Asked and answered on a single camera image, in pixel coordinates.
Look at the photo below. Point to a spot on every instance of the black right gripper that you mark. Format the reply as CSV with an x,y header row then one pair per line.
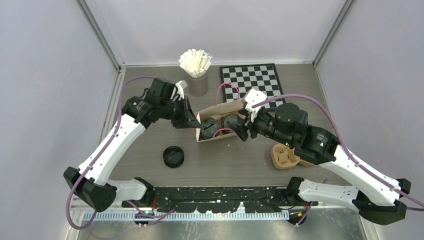
x,y
241,130

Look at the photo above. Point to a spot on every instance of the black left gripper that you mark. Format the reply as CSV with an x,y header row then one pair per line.
x,y
188,119

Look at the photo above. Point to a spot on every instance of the black coffee cup lid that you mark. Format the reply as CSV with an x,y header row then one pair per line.
x,y
208,127

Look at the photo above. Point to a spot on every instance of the paper gift bag pink handles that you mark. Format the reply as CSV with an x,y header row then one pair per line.
x,y
218,112

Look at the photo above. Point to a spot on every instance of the stack of black lids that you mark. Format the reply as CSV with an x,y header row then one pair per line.
x,y
173,156

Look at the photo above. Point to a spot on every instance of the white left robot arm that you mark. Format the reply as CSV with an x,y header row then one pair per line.
x,y
91,182

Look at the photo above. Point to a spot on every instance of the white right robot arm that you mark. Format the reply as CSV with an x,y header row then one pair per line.
x,y
373,195

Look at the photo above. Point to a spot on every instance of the grey straw holder cup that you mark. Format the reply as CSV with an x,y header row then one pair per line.
x,y
198,86

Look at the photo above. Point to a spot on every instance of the brown pulp cup carrier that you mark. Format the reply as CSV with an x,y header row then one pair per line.
x,y
284,157

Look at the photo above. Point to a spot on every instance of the black white chessboard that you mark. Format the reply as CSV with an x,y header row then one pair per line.
x,y
237,80

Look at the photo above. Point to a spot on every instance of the white wrapped straws bundle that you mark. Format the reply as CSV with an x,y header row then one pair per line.
x,y
195,62

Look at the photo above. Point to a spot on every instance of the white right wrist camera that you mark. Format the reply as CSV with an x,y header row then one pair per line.
x,y
251,98

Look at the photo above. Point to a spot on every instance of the aluminium frame rail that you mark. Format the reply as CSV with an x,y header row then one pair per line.
x,y
125,212

